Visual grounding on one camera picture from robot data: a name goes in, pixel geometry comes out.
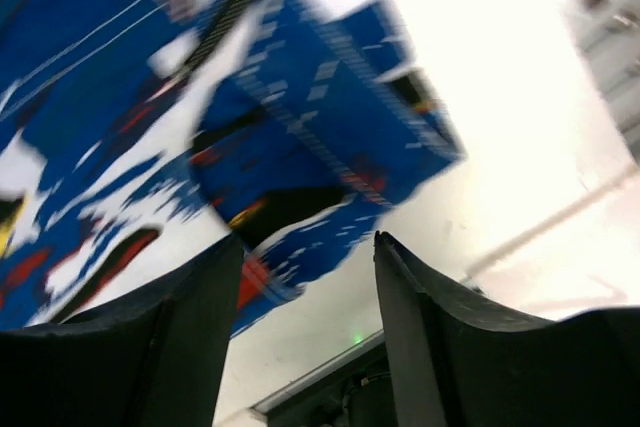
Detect aluminium rail right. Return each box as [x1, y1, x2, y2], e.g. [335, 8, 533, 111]
[252, 331, 398, 427]

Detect blue patterned trousers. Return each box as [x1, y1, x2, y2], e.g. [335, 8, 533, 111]
[1, 0, 461, 333]

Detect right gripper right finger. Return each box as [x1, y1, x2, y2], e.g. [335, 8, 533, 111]
[374, 233, 639, 427]

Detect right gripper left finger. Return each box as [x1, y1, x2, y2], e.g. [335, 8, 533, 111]
[1, 236, 244, 427]

